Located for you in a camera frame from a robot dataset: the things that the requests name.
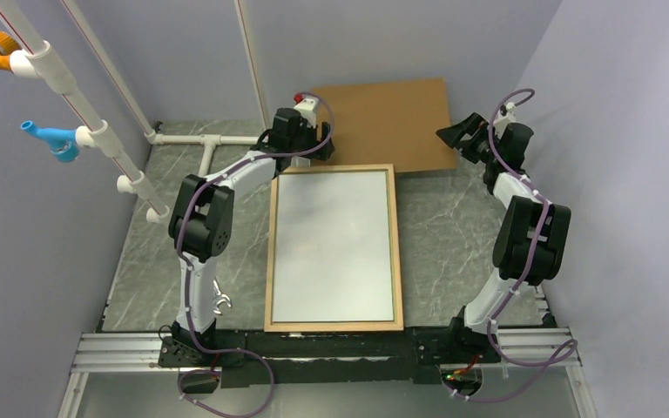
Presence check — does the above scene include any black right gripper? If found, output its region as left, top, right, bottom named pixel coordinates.
left=433, top=113, right=499, bottom=165

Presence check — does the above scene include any brown fibreboard backing board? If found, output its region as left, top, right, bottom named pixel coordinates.
left=313, top=78, right=457, bottom=173

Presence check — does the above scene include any landscape photo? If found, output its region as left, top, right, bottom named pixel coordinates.
left=271, top=170, right=396, bottom=324

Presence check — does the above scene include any white PVC pipe stand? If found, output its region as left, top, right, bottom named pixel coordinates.
left=0, top=1, right=255, bottom=224

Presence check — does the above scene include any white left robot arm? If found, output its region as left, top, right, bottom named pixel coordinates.
left=168, top=108, right=335, bottom=366

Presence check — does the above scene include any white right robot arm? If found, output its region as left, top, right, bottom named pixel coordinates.
left=436, top=113, right=571, bottom=361

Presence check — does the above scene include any silver open-end wrench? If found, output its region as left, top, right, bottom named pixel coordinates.
left=213, top=280, right=233, bottom=315

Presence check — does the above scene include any blue pipe fitting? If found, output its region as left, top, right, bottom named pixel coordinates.
left=20, top=120, right=80, bottom=163

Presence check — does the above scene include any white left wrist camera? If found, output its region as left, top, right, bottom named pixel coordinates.
left=294, top=92, right=319, bottom=127

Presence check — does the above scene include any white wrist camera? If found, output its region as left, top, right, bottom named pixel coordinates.
left=294, top=92, right=319, bottom=127
left=494, top=102, right=516, bottom=125

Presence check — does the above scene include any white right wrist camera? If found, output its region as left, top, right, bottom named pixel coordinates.
left=494, top=102, right=516, bottom=125

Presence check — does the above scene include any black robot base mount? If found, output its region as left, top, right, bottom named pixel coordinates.
left=158, top=325, right=500, bottom=388

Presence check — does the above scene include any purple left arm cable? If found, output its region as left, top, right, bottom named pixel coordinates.
left=175, top=91, right=335, bottom=418

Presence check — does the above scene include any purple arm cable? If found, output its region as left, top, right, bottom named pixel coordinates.
left=440, top=88, right=579, bottom=404
left=175, top=91, right=335, bottom=418

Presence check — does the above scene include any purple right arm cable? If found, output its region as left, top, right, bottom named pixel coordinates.
left=440, top=88, right=579, bottom=404

